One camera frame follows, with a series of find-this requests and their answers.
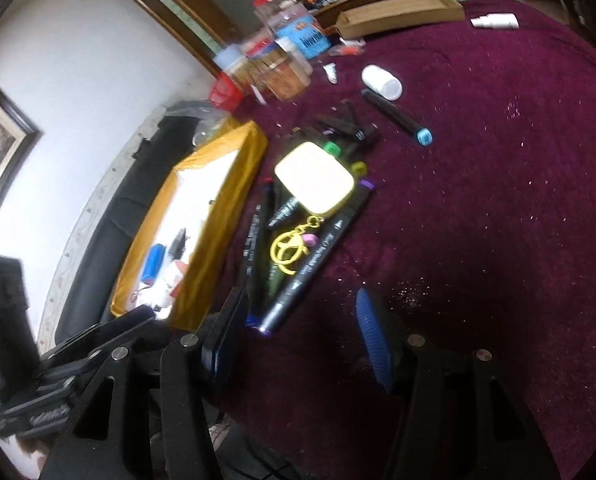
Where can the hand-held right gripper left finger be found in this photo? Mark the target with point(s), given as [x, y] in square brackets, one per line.
[223, 340]

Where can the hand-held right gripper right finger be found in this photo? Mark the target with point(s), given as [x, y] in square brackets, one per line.
[373, 340]

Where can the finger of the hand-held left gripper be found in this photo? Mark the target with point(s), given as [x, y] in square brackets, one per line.
[70, 372]
[122, 322]

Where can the dark green cylinder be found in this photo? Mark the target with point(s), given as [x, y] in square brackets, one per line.
[277, 277]

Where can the purple-capped black marker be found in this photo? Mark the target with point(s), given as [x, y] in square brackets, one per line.
[318, 260]

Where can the yellow cardboard box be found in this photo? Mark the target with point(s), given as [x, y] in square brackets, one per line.
[212, 195]

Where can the pile of black markers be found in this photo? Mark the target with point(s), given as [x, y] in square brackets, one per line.
[350, 127]

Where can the blue-capped black marker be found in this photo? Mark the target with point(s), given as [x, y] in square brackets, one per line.
[390, 112]

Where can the blue battery pack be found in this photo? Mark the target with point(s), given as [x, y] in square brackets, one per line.
[154, 262]

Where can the orange-capped white bottle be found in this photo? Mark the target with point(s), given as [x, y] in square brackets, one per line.
[179, 272]

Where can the dark furniture piece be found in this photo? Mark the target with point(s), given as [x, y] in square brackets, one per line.
[2, 325]

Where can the plain black marker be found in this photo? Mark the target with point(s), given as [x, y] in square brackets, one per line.
[178, 242]

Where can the black chair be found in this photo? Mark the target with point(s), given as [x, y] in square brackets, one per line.
[112, 220]

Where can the maroon tablecloth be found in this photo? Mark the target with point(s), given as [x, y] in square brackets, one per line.
[478, 210]

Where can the clear plastic bag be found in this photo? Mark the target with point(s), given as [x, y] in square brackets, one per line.
[200, 120]

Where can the red bag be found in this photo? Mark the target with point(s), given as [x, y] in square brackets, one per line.
[225, 92]

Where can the white pill bottle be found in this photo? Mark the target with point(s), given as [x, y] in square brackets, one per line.
[382, 81]

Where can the small white tube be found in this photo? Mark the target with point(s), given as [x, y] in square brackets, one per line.
[331, 73]

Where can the clear jar with orange label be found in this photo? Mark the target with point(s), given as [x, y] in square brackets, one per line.
[283, 75]

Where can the packet with red pen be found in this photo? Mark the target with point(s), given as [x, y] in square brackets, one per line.
[347, 50]

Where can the clear jar with blue label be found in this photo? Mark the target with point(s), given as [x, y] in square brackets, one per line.
[303, 32]

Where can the wooden glass cabinet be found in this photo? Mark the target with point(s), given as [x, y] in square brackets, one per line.
[177, 10]

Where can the long brown cardboard box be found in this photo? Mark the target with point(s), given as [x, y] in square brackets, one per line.
[403, 12]

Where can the white spray bottle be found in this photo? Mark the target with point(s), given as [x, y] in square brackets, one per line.
[495, 21]

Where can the red-lidded clear jar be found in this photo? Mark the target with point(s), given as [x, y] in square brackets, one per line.
[269, 0]

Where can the framed wall picture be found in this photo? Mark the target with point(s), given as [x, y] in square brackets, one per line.
[2, 145]

